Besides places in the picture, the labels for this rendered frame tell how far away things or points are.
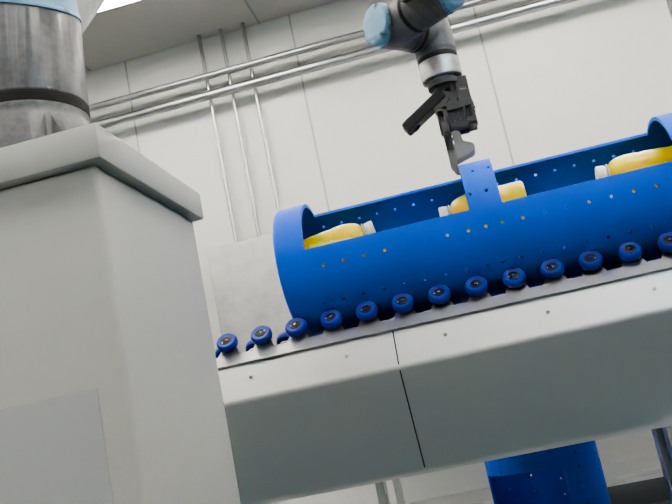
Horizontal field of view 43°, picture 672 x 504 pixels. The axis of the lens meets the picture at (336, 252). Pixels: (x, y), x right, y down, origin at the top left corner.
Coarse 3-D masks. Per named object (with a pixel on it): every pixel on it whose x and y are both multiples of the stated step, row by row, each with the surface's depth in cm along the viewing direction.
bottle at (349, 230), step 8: (344, 224) 184; (352, 224) 184; (328, 232) 184; (336, 232) 183; (344, 232) 182; (352, 232) 182; (360, 232) 183; (304, 240) 185; (312, 240) 183; (320, 240) 183; (328, 240) 182
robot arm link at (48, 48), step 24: (0, 0) 103; (24, 0) 104; (48, 0) 106; (72, 0) 110; (0, 24) 103; (24, 24) 103; (48, 24) 105; (72, 24) 108; (0, 48) 102; (24, 48) 102; (48, 48) 104; (72, 48) 107; (0, 72) 101; (24, 72) 102; (48, 72) 103; (72, 72) 106
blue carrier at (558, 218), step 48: (624, 144) 184; (432, 192) 190; (480, 192) 168; (528, 192) 191; (576, 192) 164; (624, 192) 162; (288, 240) 174; (384, 240) 170; (432, 240) 168; (480, 240) 167; (528, 240) 166; (576, 240) 165; (624, 240) 165; (288, 288) 173; (336, 288) 172; (384, 288) 172
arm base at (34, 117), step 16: (0, 96) 101; (16, 96) 101; (32, 96) 101; (48, 96) 102; (64, 96) 104; (0, 112) 100; (16, 112) 100; (32, 112) 101; (48, 112) 102; (64, 112) 103; (80, 112) 106; (0, 128) 99; (16, 128) 99; (32, 128) 99; (48, 128) 101; (64, 128) 101; (0, 144) 98
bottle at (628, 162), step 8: (640, 152) 174; (648, 152) 174; (656, 152) 173; (664, 152) 172; (616, 160) 175; (624, 160) 174; (632, 160) 173; (640, 160) 173; (648, 160) 172; (656, 160) 172; (664, 160) 172; (608, 168) 175; (616, 168) 174; (624, 168) 173; (632, 168) 173; (640, 168) 173
